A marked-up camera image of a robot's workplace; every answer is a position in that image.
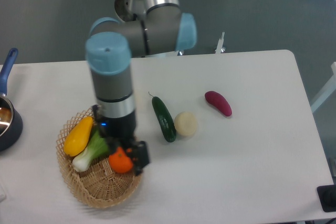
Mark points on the green bok choy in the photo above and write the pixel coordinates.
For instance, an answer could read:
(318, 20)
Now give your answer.
(96, 148)

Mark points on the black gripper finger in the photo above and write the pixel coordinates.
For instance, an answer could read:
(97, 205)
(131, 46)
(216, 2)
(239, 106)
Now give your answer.
(137, 151)
(113, 144)

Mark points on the purple sweet potato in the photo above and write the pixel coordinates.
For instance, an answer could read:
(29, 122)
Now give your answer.
(219, 102)

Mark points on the dark green cucumber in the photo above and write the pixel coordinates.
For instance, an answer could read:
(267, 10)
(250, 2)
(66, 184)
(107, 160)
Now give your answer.
(164, 119)

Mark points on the black device at edge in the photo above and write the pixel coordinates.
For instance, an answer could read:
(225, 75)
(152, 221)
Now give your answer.
(327, 197)

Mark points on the blue saucepan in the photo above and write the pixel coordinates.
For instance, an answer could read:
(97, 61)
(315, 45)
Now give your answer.
(11, 120)

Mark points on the yellow mango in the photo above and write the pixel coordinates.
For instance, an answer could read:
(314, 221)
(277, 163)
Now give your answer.
(77, 140)

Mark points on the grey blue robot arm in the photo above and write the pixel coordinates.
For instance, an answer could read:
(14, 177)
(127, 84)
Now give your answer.
(153, 27)

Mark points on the woven wicker basket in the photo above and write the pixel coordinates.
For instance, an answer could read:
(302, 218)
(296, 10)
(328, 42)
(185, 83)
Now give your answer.
(99, 186)

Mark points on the orange tangerine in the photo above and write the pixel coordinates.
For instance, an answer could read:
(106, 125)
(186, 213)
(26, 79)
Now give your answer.
(119, 161)

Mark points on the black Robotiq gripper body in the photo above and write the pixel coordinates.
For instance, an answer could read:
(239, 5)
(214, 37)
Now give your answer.
(120, 129)

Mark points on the white frame at right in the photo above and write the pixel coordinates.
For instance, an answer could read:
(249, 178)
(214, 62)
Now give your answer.
(324, 92)

